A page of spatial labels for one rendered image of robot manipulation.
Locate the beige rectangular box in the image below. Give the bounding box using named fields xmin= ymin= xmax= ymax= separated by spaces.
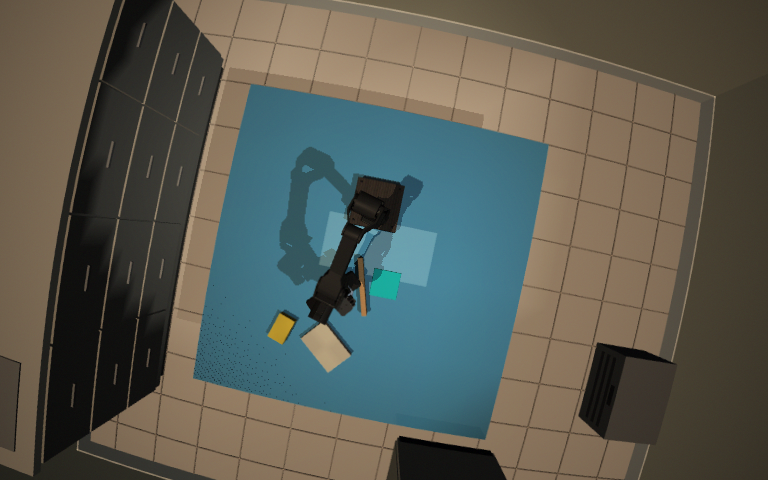
xmin=301 ymin=323 xmax=352 ymax=372

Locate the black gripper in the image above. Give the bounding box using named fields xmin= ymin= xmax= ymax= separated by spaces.
xmin=306 ymin=271 xmax=361 ymax=310

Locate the yellow rectangular block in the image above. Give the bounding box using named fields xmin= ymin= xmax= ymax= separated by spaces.
xmin=268 ymin=312 xmax=297 ymax=344

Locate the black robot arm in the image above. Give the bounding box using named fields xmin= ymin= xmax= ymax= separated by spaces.
xmin=308 ymin=190 xmax=390 ymax=325

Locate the orange wooden bar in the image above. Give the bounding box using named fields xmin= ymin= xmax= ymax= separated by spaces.
xmin=357 ymin=257 xmax=367 ymax=316

